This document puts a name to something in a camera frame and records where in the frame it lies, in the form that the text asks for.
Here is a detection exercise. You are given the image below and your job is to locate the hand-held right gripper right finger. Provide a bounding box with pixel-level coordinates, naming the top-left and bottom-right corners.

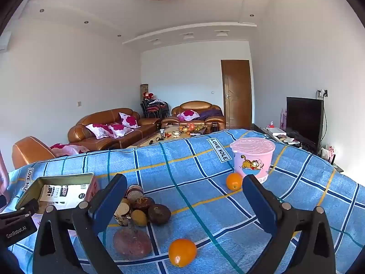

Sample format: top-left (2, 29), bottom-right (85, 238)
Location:
top-left (242, 174), bottom-right (337, 274)

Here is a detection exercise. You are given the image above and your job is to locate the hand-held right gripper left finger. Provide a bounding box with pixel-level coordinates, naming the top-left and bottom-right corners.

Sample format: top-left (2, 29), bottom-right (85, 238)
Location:
top-left (33, 174), bottom-right (128, 274)

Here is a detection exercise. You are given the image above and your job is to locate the orange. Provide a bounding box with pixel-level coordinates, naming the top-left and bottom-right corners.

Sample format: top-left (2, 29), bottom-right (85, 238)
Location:
top-left (168, 239), bottom-right (197, 268)
top-left (226, 173), bottom-right (243, 191)

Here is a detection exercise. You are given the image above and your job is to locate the dark brown round fruit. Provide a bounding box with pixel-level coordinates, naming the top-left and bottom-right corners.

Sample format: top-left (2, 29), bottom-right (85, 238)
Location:
top-left (148, 204), bottom-right (172, 226)
top-left (133, 196), bottom-right (156, 214)

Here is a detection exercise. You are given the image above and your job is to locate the pink tin box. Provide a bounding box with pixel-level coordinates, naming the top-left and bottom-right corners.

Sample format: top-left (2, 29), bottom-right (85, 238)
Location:
top-left (16, 173), bottom-right (100, 236)

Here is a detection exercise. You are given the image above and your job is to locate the pink cartoon cat bucket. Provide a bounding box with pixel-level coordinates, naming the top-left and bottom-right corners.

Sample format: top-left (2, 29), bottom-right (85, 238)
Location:
top-left (233, 148), bottom-right (275, 182)

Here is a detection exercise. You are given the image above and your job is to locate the large dark red fruit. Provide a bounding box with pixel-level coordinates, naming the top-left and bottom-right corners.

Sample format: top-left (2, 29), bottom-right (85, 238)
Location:
top-left (113, 218), bottom-right (152, 261)

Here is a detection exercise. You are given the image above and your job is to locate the printed paper leaflet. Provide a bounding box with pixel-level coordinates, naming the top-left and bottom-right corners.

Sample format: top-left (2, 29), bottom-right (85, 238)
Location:
top-left (38, 184), bottom-right (89, 210)

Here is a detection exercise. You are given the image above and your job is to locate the pink bucket lid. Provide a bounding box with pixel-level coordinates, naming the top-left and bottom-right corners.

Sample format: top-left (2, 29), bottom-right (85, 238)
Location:
top-left (230, 137), bottom-right (276, 157)

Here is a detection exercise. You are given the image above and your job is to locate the blue plaid blanket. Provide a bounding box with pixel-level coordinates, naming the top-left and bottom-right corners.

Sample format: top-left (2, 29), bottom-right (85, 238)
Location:
top-left (0, 128), bottom-right (365, 274)

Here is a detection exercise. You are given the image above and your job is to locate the pink floral blanket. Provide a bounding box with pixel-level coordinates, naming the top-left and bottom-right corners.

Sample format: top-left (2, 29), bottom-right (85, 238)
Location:
top-left (50, 143), bottom-right (90, 157)

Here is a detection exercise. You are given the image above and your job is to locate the wooden coffee table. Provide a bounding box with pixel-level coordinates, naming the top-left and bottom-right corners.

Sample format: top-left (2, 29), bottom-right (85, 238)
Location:
top-left (127, 124), bottom-right (209, 149)

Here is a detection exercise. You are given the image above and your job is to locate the white red floral pillow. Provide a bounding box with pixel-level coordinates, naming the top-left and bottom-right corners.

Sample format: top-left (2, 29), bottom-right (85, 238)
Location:
top-left (119, 112), bottom-right (139, 128)
top-left (177, 110), bottom-right (200, 121)
top-left (108, 123), bottom-right (134, 137)
top-left (86, 124), bottom-right (114, 139)

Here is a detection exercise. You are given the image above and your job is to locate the low television stand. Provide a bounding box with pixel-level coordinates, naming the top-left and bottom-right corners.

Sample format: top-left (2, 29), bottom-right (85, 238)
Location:
top-left (252, 123), bottom-right (345, 172)

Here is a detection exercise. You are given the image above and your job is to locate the brown leather armchair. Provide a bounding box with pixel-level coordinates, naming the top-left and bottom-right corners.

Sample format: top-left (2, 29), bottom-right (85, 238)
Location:
top-left (12, 136), bottom-right (56, 169)

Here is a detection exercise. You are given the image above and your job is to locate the long brown leather sofa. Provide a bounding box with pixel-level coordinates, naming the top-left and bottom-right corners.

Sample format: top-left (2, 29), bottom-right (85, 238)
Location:
top-left (68, 108), bottom-right (162, 151)

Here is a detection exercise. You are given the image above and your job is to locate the black television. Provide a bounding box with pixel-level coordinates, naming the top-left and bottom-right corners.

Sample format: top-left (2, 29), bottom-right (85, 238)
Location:
top-left (286, 96), bottom-right (325, 152)

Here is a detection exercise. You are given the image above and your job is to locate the plate of assorted fruit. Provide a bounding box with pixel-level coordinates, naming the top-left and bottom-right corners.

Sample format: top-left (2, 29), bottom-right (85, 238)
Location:
top-left (177, 123), bottom-right (207, 135)

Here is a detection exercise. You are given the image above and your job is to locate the purple blanket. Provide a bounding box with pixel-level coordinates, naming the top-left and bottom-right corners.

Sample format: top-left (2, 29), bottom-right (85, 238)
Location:
top-left (198, 107), bottom-right (224, 119)

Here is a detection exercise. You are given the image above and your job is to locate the stack of dark chairs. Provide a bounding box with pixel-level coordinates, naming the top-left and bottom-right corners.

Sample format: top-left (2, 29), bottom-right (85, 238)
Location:
top-left (140, 98), bottom-right (170, 119)

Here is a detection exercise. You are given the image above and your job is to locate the brown wooden door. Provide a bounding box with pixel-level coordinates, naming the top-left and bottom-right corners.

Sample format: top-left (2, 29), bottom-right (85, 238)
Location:
top-left (220, 59), bottom-right (253, 128)

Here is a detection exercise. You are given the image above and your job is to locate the short brown leather sofa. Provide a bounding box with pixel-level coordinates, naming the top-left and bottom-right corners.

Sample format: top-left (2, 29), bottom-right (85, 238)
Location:
top-left (161, 100), bottom-right (226, 133)

